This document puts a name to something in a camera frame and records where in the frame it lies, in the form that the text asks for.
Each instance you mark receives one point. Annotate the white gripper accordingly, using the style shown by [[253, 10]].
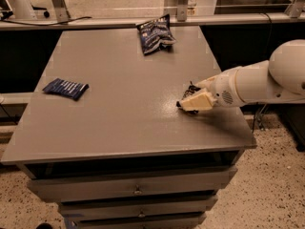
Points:
[[223, 88]]

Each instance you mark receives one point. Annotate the black rxbar chocolate wrapper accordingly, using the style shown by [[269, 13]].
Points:
[[190, 91]]

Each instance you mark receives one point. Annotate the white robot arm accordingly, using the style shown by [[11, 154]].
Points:
[[280, 79]]

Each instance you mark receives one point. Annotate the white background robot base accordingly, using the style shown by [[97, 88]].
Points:
[[19, 9]]

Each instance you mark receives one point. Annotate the blue chip bag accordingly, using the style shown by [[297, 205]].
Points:
[[155, 34]]

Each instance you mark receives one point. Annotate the grey drawer cabinet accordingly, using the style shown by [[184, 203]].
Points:
[[127, 121]]

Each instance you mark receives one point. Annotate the middle grey drawer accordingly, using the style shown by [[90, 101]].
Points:
[[138, 208]]

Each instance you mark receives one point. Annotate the grey drawer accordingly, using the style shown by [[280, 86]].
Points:
[[73, 189], [138, 208], [170, 221]]

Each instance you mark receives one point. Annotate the bottom grey drawer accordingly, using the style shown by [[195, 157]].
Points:
[[170, 221]]

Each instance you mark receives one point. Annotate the blue snack bar wrapper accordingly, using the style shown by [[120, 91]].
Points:
[[69, 89]]

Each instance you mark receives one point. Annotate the top grey drawer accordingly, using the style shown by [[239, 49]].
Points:
[[73, 189]]

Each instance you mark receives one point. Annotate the metal support bracket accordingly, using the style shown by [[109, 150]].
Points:
[[182, 9]]

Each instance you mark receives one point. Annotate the grey metal rail beam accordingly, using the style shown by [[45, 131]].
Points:
[[130, 23]]

